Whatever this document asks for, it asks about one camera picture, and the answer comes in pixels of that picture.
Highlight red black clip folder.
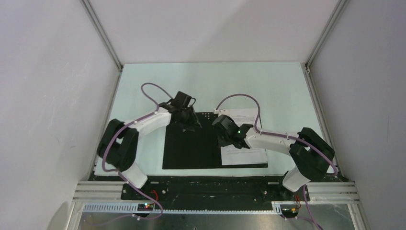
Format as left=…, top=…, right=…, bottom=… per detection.
left=162, top=112, right=268, bottom=170

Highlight printed paper sheet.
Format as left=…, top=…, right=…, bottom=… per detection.
left=219, top=108, right=268, bottom=168

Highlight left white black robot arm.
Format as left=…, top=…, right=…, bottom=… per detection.
left=97, top=91, right=201, bottom=200

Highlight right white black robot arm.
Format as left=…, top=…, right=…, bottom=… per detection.
left=212, top=115, right=338, bottom=200

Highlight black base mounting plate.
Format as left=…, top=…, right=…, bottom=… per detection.
left=140, top=176, right=309, bottom=211

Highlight left controller board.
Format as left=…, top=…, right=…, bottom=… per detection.
left=137, top=203, right=155, bottom=211

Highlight controller board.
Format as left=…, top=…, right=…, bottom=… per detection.
left=137, top=203, right=155, bottom=211
left=281, top=208, right=300, bottom=219

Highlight right controller board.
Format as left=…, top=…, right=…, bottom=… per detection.
left=281, top=208, right=300, bottom=219

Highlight slotted cable duct rail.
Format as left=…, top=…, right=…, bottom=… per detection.
left=83, top=203, right=282, bottom=215

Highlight aluminium frame profile left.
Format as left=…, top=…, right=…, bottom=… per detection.
left=80, top=0, right=124, bottom=72

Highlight aluminium frame profile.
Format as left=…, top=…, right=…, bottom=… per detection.
left=305, top=0, right=350, bottom=69
left=80, top=0, right=124, bottom=72

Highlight aluminium frame profile right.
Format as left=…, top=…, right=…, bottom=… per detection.
left=305, top=0, right=350, bottom=69

